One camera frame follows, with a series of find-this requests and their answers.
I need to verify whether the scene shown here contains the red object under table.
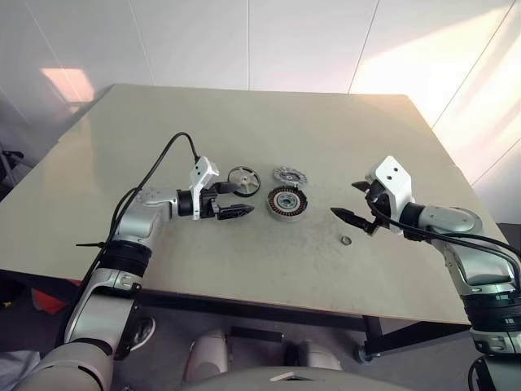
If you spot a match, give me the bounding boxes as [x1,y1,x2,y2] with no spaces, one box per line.
[32,289,66,317]

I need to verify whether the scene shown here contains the black metal stand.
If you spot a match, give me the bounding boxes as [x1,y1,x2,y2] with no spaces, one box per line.
[0,142,25,192]

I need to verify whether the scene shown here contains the beige rounded robot leg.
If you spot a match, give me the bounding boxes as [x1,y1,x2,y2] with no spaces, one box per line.
[284,340,343,371]
[183,328,229,384]

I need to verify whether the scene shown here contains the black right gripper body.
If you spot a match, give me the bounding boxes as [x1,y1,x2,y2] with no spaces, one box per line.
[364,178,398,237]

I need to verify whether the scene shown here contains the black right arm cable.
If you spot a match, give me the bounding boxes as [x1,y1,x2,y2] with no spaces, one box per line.
[366,191,521,286]

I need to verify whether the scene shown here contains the grey caster wheel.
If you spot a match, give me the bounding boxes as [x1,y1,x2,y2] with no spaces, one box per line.
[352,344,374,363]

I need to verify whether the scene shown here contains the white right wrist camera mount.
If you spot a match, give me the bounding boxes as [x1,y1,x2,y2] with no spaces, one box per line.
[365,155,416,236]

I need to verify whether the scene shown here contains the silver round end cap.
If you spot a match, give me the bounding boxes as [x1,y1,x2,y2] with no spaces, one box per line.
[270,162,307,187]

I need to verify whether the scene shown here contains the dark bulky object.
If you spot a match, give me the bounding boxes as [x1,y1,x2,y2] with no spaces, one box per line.
[497,222,521,261]

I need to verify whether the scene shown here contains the grey spoked wheel part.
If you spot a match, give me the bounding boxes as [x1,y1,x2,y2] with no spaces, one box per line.
[226,165,261,199]

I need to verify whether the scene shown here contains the black table frame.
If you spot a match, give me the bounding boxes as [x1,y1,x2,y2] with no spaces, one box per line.
[0,268,473,363]

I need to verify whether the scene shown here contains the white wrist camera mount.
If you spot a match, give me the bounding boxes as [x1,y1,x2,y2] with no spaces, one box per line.
[365,155,416,236]
[187,156,221,222]

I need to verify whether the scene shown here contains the motor stator with copper windings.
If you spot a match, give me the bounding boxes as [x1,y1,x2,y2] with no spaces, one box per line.
[266,186,309,223]

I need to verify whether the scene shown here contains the grey cloth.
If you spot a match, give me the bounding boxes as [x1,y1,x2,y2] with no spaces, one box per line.
[0,348,42,391]

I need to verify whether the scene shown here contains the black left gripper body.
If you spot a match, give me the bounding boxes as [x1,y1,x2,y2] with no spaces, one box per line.
[199,182,224,222]

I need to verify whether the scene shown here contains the grey robot torso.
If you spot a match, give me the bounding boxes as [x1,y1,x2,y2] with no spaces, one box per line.
[178,364,392,391]

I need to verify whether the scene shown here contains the black bar on floor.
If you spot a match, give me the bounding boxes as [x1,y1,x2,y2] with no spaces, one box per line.
[230,324,285,344]

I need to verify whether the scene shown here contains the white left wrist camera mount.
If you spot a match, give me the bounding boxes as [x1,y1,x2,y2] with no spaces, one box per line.
[187,156,221,222]

